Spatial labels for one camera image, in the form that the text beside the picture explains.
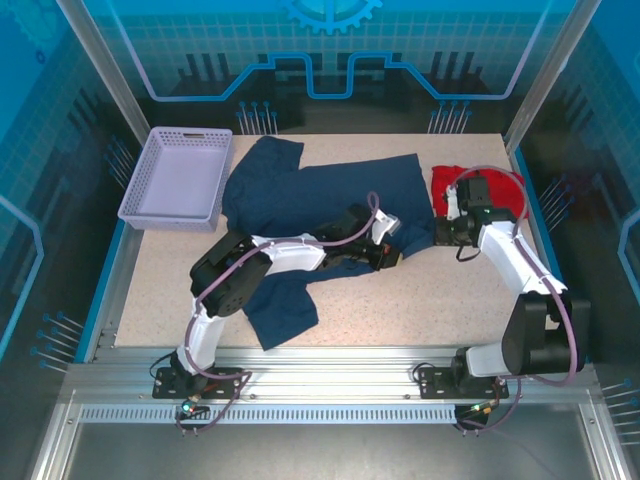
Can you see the navy blue t-shirt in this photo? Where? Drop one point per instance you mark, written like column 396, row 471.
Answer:
column 325, row 195

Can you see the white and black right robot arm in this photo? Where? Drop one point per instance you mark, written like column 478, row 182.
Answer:
column 505, row 255

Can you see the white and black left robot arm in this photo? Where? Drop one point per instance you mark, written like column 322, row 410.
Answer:
column 290, row 252

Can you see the red folded t-shirt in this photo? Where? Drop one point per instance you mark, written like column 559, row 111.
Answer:
column 505, row 192

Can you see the blue table edge strip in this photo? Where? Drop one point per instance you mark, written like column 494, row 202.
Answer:
column 539, row 215
column 107, row 280

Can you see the small circuit board with LED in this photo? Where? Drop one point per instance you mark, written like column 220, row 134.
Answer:
column 480, row 409
column 189, row 407

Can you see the lavender plastic basket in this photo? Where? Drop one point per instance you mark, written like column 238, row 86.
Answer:
column 175, row 175

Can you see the aluminium mounting rail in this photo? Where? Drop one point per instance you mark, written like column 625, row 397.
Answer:
column 325, row 370

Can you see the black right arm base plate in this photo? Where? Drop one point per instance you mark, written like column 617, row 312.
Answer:
column 432, row 382

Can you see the aluminium frame post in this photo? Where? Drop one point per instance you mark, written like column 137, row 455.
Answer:
column 100, row 65
column 550, row 65

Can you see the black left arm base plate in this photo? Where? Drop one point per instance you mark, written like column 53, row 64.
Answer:
column 222, row 374

